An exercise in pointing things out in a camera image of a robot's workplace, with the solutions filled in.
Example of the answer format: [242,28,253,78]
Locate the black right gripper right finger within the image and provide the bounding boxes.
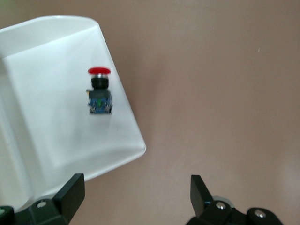
[186,174,283,225]

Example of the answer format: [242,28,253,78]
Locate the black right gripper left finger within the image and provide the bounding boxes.
[0,172,86,225]

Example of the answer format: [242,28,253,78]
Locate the white plastic drawer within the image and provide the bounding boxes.
[0,15,148,211]

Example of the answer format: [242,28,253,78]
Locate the red mushroom push button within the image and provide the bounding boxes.
[85,67,114,116]

